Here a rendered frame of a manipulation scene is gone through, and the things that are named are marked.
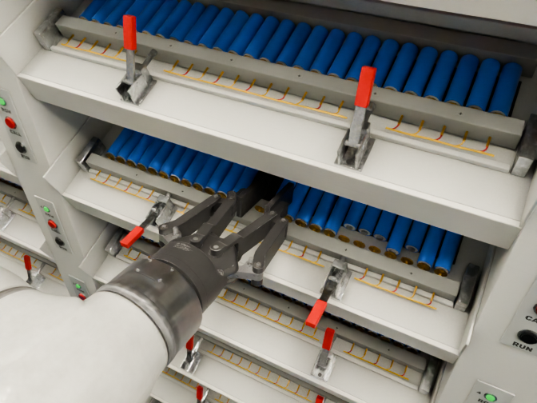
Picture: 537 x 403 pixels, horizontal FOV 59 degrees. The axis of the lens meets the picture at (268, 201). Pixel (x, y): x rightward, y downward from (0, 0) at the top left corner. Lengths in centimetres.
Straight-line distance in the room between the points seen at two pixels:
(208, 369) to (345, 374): 33
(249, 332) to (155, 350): 41
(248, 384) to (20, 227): 55
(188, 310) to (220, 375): 57
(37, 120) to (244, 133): 34
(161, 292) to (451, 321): 34
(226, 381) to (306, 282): 42
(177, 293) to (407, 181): 23
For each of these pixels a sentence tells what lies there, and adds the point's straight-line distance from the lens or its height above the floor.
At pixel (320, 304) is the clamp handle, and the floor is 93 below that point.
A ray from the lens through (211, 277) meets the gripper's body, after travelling 47.
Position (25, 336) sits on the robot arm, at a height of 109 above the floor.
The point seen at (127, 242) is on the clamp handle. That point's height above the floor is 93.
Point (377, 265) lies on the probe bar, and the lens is 60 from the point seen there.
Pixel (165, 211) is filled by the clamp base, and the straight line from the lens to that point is 69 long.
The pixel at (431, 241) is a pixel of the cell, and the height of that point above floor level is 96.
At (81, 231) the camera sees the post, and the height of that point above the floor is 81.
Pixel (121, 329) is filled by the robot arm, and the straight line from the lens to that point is 39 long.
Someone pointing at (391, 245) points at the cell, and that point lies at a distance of 62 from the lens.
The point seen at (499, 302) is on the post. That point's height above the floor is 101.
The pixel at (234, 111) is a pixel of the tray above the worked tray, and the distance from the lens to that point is 53.
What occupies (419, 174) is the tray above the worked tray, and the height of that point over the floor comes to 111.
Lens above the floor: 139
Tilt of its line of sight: 41 degrees down
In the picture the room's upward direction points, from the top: straight up
